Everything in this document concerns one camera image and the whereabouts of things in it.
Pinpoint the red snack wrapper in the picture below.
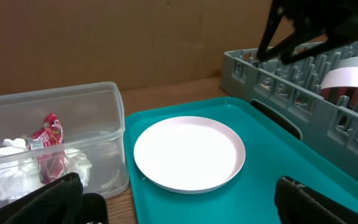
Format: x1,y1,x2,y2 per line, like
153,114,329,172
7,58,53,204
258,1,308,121
27,113,66,184

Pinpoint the grey dishwasher rack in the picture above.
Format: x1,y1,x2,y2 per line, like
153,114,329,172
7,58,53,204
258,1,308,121
220,42,358,181

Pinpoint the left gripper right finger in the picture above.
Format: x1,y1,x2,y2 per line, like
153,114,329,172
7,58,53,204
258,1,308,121
274,176,358,224

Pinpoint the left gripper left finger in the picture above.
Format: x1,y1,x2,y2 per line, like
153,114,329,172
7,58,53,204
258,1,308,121
0,172,83,224

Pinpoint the teal serving tray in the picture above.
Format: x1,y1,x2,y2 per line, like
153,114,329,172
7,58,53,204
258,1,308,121
124,97,358,223

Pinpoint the black tray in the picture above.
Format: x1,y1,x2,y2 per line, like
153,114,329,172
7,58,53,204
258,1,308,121
81,193,109,224

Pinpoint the clear plastic bin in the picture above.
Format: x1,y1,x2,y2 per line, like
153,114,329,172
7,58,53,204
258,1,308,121
0,82,129,208

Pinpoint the large white plate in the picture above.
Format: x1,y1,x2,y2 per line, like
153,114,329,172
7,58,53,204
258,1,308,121
134,116,246,194

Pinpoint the white napkin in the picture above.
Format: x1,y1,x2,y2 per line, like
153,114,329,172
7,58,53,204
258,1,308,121
0,138,92,201

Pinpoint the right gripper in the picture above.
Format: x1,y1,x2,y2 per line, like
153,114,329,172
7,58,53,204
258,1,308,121
257,0,358,64

